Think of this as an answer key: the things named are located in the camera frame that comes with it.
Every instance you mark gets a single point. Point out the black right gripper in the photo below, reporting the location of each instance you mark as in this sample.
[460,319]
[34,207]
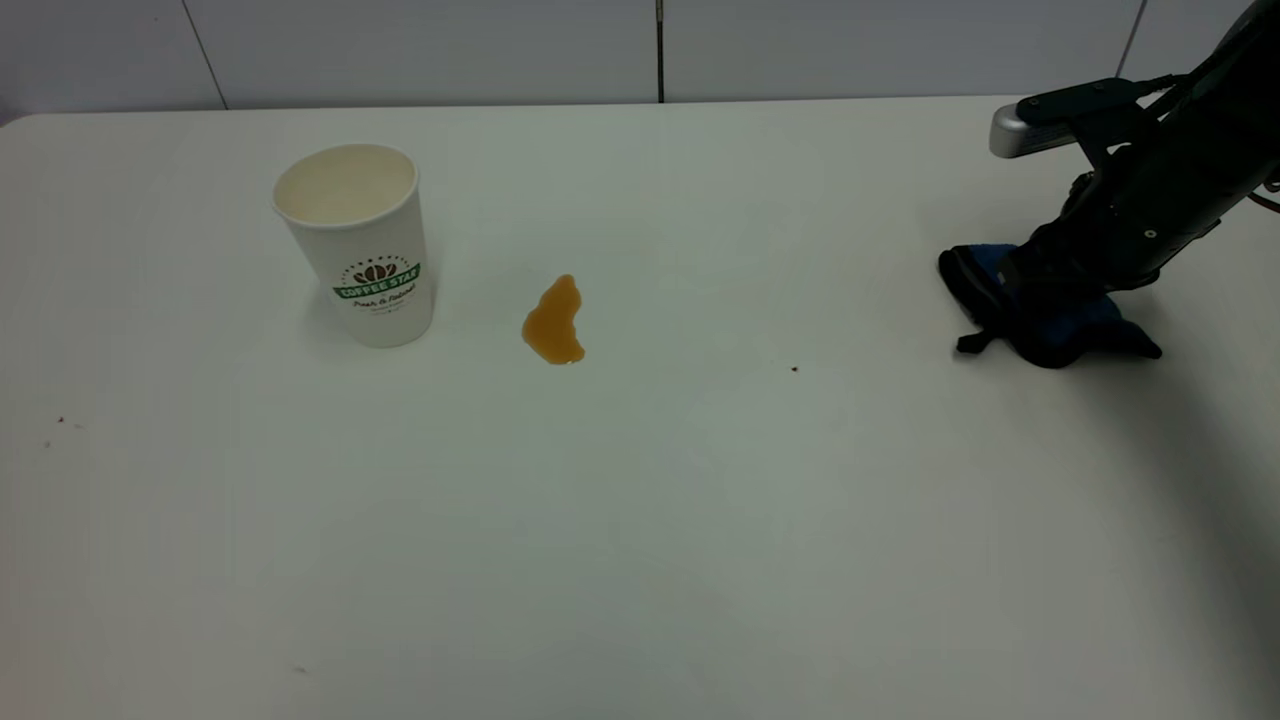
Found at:
[1170,190]

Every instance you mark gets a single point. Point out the blue cloth with black trim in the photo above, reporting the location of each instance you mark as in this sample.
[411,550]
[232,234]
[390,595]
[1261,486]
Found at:
[1095,322]

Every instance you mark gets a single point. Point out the white paper coffee cup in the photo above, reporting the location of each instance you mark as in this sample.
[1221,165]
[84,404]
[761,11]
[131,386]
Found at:
[365,255]

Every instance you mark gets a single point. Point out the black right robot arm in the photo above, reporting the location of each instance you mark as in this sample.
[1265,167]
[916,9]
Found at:
[1245,50]

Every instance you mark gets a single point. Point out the brown liquid spill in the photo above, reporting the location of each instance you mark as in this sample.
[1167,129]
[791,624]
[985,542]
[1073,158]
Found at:
[553,325]

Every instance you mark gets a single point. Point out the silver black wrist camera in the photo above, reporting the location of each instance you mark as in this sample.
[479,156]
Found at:
[1060,118]

